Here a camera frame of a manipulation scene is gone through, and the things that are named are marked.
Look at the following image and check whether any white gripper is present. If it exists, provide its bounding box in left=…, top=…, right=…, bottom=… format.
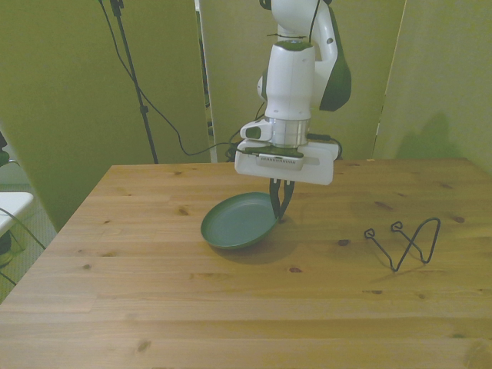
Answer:
left=234, top=139, right=340, bottom=222

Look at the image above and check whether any green round plate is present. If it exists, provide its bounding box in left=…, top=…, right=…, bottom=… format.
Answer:
left=200, top=191, right=278, bottom=250

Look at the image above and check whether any black tripod stand pole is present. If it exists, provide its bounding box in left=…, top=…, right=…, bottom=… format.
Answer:
left=109, top=0, right=160, bottom=165

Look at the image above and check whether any wide pale partition panel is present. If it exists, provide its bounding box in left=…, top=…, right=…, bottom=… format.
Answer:
left=0, top=0, right=211, bottom=234

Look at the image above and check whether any white side table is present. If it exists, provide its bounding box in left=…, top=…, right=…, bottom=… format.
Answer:
left=0, top=191, right=35, bottom=231

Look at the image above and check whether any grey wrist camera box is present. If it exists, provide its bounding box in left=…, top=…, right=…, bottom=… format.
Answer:
left=254, top=152, right=305, bottom=168

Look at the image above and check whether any black gripper cable with plug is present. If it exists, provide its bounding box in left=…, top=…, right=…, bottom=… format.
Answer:
left=307, top=132, right=344, bottom=159

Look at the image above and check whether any long black hanging cable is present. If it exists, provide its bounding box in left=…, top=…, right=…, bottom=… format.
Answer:
left=98, top=0, right=238, bottom=157

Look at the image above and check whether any black wire plate rack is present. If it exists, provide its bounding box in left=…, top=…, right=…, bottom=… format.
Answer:
left=363, top=217, right=442, bottom=273

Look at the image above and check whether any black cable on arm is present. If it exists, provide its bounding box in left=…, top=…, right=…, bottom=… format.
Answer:
left=268, top=0, right=327, bottom=42

